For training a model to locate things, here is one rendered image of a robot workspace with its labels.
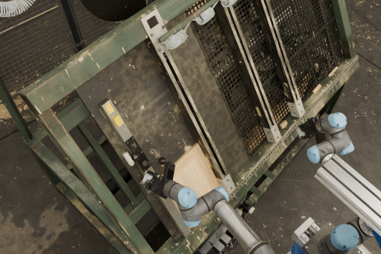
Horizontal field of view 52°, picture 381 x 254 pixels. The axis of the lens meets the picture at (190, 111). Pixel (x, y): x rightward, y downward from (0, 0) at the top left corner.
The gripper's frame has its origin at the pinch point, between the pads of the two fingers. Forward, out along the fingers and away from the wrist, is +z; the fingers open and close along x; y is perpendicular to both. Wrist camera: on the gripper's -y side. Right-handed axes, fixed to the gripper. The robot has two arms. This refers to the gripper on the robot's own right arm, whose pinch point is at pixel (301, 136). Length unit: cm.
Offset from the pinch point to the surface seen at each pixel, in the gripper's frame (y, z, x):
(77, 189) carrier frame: 47, 83, 108
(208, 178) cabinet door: 8, 35, 46
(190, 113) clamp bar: 44, 8, 42
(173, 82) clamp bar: 62, -3, 45
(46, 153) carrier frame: 79, 100, 111
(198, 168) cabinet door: 16, 30, 49
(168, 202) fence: 11, 27, 75
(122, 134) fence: 54, 1, 80
